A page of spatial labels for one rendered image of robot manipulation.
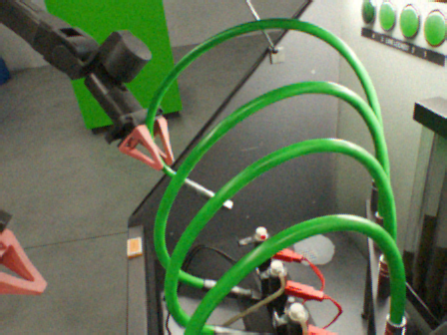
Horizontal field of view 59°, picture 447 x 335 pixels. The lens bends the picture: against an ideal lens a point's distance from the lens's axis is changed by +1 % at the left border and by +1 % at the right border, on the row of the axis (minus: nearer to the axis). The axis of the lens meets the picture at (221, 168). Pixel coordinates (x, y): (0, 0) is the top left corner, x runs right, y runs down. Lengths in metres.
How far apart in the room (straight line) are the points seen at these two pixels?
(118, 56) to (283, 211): 0.59
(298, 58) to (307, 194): 0.36
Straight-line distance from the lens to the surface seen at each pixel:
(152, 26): 3.77
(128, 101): 0.70
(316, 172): 1.02
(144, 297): 0.81
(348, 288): 0.95
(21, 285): 0.50
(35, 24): 0.77
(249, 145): 0.92
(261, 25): 0.57
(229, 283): 0.35
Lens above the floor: 1.53
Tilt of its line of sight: 30 degrees down
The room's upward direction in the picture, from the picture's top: 8 degrees counter-clockwise
